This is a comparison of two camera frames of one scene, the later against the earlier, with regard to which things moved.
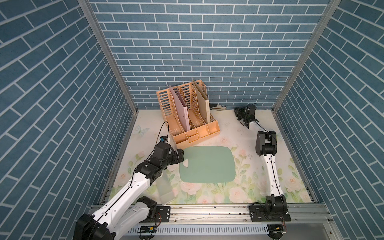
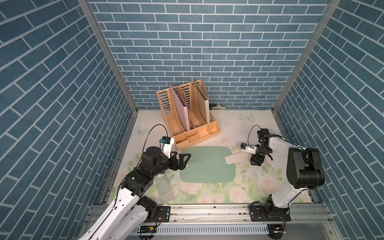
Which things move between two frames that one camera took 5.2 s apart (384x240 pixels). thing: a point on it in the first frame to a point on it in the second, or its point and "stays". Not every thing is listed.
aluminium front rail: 303,213 stays
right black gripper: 238,111 to 255,160
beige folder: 204,102 stays
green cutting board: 208,164 stays
